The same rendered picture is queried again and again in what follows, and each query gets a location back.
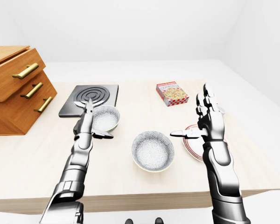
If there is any patterned bowl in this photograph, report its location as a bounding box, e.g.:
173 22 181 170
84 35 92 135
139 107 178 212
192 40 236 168
131 131 175 174
91 105 121 133

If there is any wooden drawer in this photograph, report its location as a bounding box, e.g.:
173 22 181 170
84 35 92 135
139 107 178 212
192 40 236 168
0 70 53 119
0 48 47 103
13 90 58 136

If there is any wooden cabinet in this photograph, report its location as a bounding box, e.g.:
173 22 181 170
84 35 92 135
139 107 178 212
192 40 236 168
0 45 58 136

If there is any printed cookie box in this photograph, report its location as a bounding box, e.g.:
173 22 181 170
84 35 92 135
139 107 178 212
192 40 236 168
155 81 190 107

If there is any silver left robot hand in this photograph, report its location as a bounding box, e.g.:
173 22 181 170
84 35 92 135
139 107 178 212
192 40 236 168
73 98 114 140

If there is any white plate with red rings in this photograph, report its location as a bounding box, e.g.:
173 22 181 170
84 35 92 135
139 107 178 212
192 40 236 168
182 124 228 162

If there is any flat dark stove plate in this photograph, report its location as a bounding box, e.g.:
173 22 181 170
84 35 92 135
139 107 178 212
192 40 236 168
58 84 119 118

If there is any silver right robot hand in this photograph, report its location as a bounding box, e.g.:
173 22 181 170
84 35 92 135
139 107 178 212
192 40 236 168
169 82 226 143

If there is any brass drawer handle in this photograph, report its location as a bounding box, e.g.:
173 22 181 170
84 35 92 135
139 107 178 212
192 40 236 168
12 63 40 80
20 82 44 99
33 96 54 114

